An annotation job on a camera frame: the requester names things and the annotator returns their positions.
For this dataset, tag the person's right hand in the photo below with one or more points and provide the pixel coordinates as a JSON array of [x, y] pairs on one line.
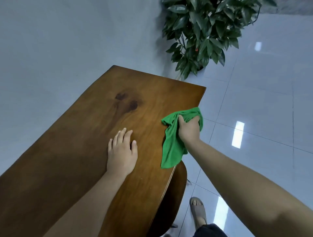
[[188, 131]]

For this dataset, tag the person's left hand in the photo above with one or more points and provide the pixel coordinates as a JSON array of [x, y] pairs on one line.
[[121, 158]]

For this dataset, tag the person's left middle finger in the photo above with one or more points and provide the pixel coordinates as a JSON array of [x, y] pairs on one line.
[[121, 136]]

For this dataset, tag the person's left little finger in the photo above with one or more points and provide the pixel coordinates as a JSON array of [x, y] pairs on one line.
[[110, 144]]

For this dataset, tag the person's right thumb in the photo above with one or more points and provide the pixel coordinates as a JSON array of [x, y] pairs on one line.
[[181, 121]]

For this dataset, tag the person's left thumb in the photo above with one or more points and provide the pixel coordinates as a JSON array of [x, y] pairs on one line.
[[134, 148]]

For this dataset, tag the green microfiber cloth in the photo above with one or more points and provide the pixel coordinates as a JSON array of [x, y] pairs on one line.
[[173, 146]]

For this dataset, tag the person's left forearm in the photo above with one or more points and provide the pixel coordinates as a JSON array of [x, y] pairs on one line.
[[85, 207]]

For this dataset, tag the person's right forearm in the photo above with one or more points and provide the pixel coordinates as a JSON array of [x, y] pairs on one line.
[[244, 193]]

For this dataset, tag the dark brown wooden chair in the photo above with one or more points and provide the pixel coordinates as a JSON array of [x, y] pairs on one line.
[[171, 195]]

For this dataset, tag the person's foot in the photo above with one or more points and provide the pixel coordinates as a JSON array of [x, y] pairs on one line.
[[197, 204]]

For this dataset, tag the grey sandal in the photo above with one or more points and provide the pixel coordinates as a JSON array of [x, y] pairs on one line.
[[198, 212]]

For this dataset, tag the green leafy potted plant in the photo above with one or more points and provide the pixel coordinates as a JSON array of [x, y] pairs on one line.
[[205, 31]]

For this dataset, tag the dark shorts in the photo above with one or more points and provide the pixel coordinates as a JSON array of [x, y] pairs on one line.
[[210, 231]]

